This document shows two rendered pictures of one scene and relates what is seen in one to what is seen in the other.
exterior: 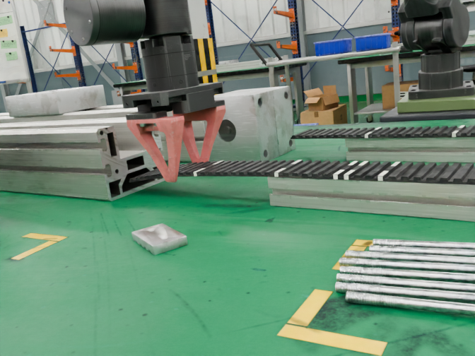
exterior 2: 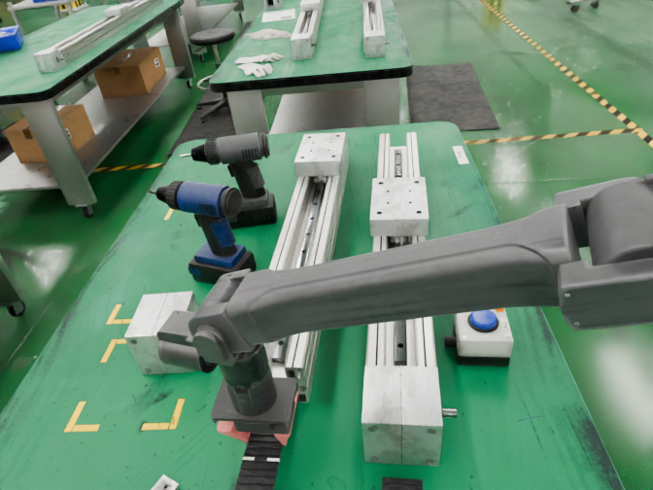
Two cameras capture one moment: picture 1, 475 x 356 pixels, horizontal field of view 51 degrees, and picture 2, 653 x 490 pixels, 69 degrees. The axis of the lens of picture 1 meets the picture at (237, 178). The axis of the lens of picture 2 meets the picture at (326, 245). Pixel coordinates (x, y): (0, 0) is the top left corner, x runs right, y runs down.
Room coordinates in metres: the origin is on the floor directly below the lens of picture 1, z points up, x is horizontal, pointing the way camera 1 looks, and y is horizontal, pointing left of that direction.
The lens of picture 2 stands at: (0.50, -0.34, 1.41)
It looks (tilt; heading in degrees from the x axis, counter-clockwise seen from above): 36 degrees down; 65
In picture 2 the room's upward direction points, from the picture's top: 7 degrees counter-clockwise
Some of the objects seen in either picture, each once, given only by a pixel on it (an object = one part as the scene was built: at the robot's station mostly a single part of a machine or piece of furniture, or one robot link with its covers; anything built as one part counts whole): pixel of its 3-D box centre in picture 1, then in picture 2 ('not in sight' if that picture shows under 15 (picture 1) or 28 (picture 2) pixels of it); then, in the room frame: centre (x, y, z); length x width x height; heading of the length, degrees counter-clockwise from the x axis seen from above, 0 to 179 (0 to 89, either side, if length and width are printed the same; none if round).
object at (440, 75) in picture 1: (440, 73); not in sight; (1.00, -0.43, 0.84); 0.12 x 0.09 x 0.08; 67
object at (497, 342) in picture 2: not in sight; (475, 333); (0.92, 0.03, 0.81); 0.10 x 0.08 x 0.06; 144
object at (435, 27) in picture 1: (437, 34); not in sight; (0.98, -0.41, 0.92); 0.09 x 0.05 x 0.10; 132
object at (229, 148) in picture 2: not in sight; (231, 181); (0.75, 0.65, 0.89); 0.20 x 0.08 x 0.22; 156
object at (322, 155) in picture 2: not in sight; (322, 158); (0.99, 0.65, 0.87); 0.16 x 0.11 x 0.07; 54
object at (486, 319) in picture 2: not in sight; (483, 320); (0.93, 0.03, 0.84); 0.04 x 0.04 x 0.02
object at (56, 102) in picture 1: (57, 107); (398, 211); (0.99, 0.33, 0.87); 0.16 x 0.11 x 0.07; 54
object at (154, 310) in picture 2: not in sight; (175, 332); (0.50, 0.31, 0.83); 0.11 x 0.10 x 0.10; 150
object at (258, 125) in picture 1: (254, 123); (410, 415); (0.74, -0.03, 0.83); 0.12 x 0.09 x 0.10; 144
